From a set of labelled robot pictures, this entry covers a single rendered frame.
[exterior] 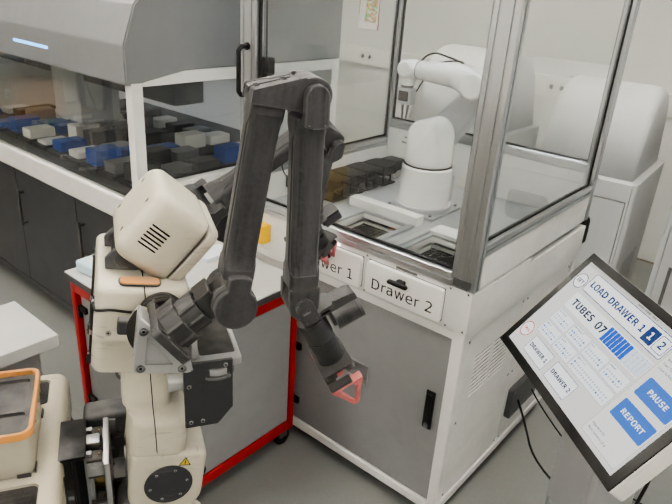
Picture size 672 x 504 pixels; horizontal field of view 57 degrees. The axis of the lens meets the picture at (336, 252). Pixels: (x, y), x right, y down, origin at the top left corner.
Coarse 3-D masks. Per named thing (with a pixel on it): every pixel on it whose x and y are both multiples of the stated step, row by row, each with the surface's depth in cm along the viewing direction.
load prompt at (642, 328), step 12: (600, 276) 145; (588, 288) 145; (600, 288) 142; (612, 288) 140; (600, 300) 140; (612, 300) 138; (624, 300) 135; (612, 312) 135; (624, 312) 133; (636, 312) 131; (624, 324) 131; (636, 324) 129; (648, 324) 127; (636, 336) 127; (648, 336) 125; (660, 336) 123; (648, 348) 123; (660, 348) 121
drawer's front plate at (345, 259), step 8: (336, 248) 211; (336, 256) 212; (344, 256) 210; (352, 256) 207; (360, 256) 206; (320, 264) 218; (336, 264) 213; (344, 264) 211; (352, 264) 208; (360, 264) 206; (328, 272) 217; (336, 272) 214; (344, 272) 212; (352, 272) 209; (360, 272) 208; (344, 280) 213; (352, 280) 210; (360, 280) 209
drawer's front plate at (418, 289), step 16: (368, 272) 204; (384, 272) 200; (400, 272) 197; (368, 288) 206; (384, 288) 202; (416, 288) 193; (432, 288) 189; (400, 304) 199; (416, 304) 195; (432, 304) 191
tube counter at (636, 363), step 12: (600, 324) 136; (600, 336) 134; (612, 336) 132; (624, 336) 129; (612, 348) 130; (624, 348) 127; (636, 348) 125; (624, 360) 126; (636, 360) 123; (648, 360) 121; (636, 372) 122
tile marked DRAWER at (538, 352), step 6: (528, 342) 149; (534, 342) 148; (540, 342) 146; (528, 348) 148; (534, 348) 146; (540, 348) 145; (546, 348) 143; (528, 354) 147; (534, 354) 145; (540, 354) 144; (546, 354) 142; (552, 354) 141; (534, 360) 144; (540, 360) 143; (546, 360) 141; (540, 366) 141
